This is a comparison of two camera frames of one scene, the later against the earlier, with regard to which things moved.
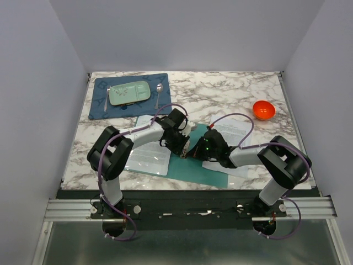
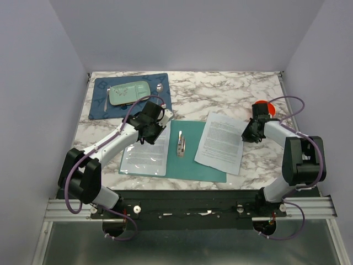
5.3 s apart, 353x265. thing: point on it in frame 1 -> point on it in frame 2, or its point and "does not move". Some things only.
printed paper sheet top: (152, 158) does not move
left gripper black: (177, 149) -> (151, 140)
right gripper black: (196, 152) -> (247, 137)
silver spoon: (159, 88) does not move
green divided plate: (129, 92) does not move
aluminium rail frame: (299, 207) does not move
